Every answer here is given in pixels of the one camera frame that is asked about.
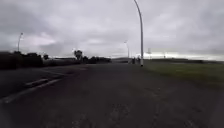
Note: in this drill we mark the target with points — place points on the green grass field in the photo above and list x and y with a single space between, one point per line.
190 71

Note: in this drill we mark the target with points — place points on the grey asphalt road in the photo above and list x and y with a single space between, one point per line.
20 78

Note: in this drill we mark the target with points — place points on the dark asphalt path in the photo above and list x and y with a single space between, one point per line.
116 96

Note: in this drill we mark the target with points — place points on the dark hedge row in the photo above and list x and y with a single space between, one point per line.
23 60

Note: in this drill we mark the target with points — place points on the tall curved street lamp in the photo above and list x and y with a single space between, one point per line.
141 40

